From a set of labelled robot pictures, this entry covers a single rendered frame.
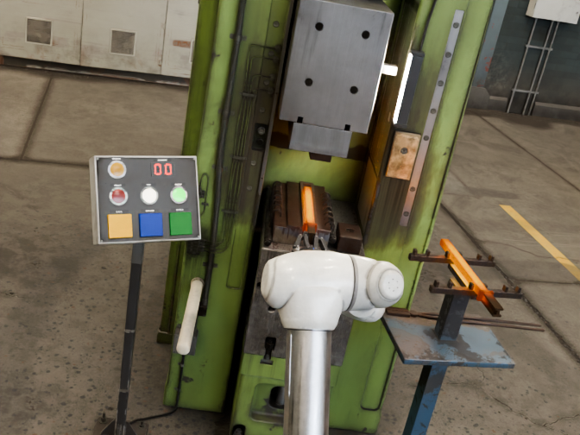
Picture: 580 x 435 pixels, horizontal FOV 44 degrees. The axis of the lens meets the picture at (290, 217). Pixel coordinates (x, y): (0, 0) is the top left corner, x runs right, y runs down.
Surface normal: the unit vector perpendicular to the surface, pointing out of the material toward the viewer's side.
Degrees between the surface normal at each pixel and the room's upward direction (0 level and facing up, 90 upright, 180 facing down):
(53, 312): 0
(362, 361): 90
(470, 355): 0
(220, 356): 90
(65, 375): 0
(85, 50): 90
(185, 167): 60
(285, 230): 90
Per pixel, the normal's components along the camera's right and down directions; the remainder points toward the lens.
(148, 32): 0.22, 0.43
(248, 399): 0.01, 0.40
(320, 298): 0.26, -0.05
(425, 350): 0.18, -0.90
